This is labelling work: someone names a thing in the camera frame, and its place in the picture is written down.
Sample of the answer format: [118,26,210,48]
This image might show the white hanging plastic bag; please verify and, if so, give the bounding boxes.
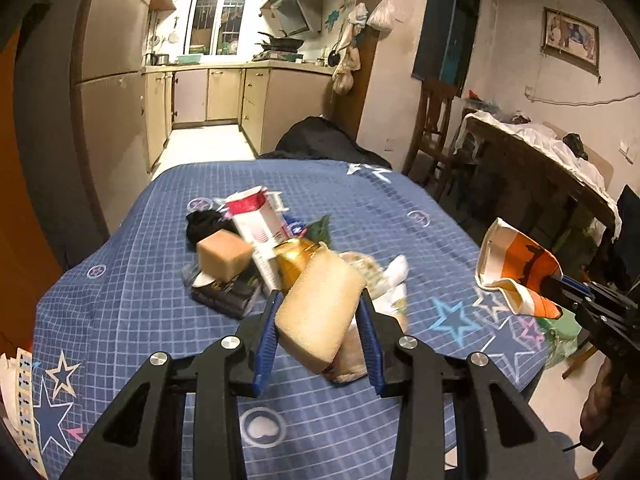
[367,0,396,31]

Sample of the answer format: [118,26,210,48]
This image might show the dark wooden dining table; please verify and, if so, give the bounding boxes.
[457,112,621,261]

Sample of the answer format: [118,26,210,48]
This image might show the dark blue door curtain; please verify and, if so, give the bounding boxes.
[411,0,482,86]

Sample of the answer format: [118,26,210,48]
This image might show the kitchen window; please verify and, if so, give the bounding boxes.
[184,0,253,56]

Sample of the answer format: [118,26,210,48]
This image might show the yellow packet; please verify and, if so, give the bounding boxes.
[272,237,326,291]

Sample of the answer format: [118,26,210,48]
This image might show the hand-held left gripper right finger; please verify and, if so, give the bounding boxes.
[356,287,596,480]

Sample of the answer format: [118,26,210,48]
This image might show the white wall cable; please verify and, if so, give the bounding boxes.
[525,87,640,107]

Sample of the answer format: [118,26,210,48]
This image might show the wooden chair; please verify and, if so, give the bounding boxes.
[402,77,468,201]

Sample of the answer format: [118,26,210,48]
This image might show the sticker sheet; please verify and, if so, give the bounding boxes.
[0,347,48,478]

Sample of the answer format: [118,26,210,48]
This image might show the orange and white paper wrapper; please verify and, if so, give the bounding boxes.
[475,217,563,318]

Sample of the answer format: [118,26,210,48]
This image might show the black covered bundle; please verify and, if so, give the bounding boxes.
[272,116,393,168]

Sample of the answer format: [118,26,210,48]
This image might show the dark jacket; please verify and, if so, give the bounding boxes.
[597,185,640,291]

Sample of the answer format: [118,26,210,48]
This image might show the blue star print tablecloth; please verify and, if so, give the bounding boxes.
[31,159,558,480]

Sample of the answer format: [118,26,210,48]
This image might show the orange sponge block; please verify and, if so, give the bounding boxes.
[196,231,253,283]

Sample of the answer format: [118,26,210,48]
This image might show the dark snack packet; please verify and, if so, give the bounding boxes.
[191,265,263,318]

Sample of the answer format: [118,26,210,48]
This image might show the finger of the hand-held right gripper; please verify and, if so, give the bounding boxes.
[537,281,594,314]
[540,271,599,294]

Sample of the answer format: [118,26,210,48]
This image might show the large yellow sponge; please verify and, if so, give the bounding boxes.
[275,242,367,375]

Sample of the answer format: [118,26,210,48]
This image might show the black plastic bag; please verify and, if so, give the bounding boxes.
[562,132,591,158]

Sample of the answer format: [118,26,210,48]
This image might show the beige hanging mesh bag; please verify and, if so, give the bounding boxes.
[332,47,361,96]

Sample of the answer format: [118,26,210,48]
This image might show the black cloth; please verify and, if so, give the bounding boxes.
[186,210,240,251]

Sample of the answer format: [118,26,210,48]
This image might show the person's right forearm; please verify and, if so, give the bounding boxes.
[580,360,636,453]

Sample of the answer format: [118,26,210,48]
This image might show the green lined trash bin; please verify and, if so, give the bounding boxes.
[542,317,583,368]

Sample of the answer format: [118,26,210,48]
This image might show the beige kitchen base cabinets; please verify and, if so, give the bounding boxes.
[145,60,336,158]

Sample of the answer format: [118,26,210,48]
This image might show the black wok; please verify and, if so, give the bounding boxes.
[257,31,306,52]

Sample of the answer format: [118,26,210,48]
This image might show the white paper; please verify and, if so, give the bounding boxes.
[372,255,411,311]

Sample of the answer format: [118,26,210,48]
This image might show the red and white carton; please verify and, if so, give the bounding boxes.
[223,186,296,296]

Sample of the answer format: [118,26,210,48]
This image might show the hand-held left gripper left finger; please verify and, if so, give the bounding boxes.
[59,290,286,480]

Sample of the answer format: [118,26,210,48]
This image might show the framed picture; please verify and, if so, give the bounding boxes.
[541,6,601,71]

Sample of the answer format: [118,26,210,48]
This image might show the white hanging cloth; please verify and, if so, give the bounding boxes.
[347,2,370,36]

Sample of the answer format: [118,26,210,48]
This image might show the range hood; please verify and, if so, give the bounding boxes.
[260,0,323,36]

